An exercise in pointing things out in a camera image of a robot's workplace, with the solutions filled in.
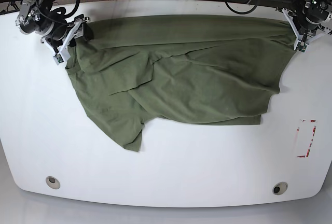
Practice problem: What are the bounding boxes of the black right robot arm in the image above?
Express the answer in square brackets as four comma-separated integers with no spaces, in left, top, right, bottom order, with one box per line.
[16,0,80,49]

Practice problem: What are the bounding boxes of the left grey table grommet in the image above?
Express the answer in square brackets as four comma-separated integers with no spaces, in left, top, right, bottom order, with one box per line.
[46,176,61,190]

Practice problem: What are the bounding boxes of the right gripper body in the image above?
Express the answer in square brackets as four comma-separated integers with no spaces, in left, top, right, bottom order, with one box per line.
[19,11,74,40]

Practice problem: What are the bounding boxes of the right grey table grommet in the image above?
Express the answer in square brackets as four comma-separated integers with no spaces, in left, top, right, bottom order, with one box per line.
[272,182,288,195]

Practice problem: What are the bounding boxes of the red tape rectangle marking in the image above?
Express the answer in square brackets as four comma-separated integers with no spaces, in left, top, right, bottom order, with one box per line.
[294,119,317,158]

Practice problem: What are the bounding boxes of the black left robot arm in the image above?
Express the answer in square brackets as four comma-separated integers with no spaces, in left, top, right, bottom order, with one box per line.
[287,0,331,35]

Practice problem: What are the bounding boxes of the green T-shirt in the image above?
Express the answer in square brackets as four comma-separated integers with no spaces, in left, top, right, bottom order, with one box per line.
[66,15,295,152]

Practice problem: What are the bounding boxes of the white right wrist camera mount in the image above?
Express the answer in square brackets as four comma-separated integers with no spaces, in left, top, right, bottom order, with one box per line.
[40,14,90,65]

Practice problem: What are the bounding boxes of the grey table grommet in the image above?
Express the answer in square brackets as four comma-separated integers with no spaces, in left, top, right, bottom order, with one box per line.
[272,182,288,195]
[46,176,61,190]

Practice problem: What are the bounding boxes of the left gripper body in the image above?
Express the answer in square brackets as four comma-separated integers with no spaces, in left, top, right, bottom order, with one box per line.
[295,0,331,34]

